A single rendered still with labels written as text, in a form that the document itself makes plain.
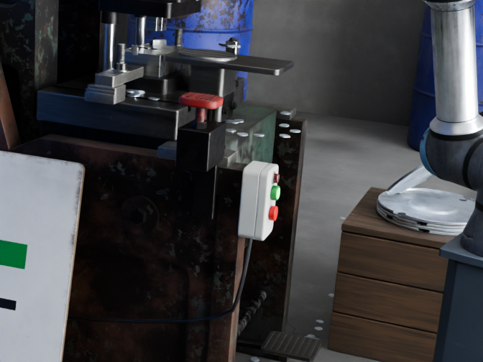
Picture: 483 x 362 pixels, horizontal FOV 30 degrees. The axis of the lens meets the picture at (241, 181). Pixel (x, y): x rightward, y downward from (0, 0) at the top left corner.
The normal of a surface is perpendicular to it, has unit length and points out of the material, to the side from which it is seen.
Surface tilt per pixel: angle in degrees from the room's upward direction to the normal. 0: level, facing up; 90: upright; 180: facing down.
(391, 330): 90
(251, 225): 90
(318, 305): 0
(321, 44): 90
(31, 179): 78
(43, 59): 90
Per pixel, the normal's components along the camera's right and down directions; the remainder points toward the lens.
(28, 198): -0.25, 0.04
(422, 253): -0.33, 0.24
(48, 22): 0.95, 0.15
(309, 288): 0.07, -0.96
